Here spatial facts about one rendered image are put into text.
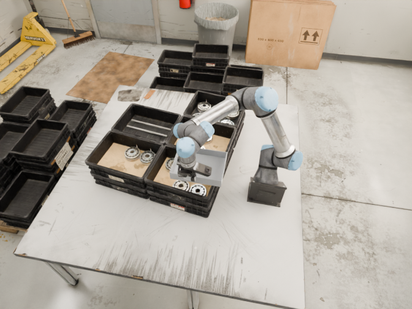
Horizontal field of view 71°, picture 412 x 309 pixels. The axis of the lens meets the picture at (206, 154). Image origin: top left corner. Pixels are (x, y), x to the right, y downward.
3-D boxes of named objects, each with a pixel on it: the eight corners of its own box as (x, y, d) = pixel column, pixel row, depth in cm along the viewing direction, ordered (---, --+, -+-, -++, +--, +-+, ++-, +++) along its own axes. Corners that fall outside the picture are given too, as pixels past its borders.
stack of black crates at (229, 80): (258, 104, 334) (264, 70, 300) (256, 121, 315) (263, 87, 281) (224, 100, 339) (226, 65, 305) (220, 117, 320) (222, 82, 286)
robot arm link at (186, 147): (199, 141, 118) (186, 156, 115) (200, 154, 127) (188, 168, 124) (184, 131, 120) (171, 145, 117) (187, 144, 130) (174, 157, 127)
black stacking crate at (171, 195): (222, 171, 186) (224, 160, 178) (208, 210, 168) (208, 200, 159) (166, 156, 195) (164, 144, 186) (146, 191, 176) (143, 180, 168)
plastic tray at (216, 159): (227, 157, 162) (227, 152, 158) (221, 187, 149) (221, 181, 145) (179, 151, 166) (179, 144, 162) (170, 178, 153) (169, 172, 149)
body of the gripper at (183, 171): (181, 164, 144) (178, 152, 133) (198, 165, 143) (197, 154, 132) (178, 178, 140) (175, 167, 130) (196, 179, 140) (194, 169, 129)
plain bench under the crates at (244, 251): (281, 158, 300) (298, 105, 247) (278, 336, 196) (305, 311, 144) (133, 138, 318) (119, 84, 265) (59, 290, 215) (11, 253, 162)
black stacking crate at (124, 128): (183, 127, 213) (181, 114, 205) (166, 156, 195) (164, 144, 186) (134, 114, 222) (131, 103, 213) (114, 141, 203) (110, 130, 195)
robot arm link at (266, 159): (267, 164, 186) (270, 143, 184) (284, 168, 175) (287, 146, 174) (254, 163, 178) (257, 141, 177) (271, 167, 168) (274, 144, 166)
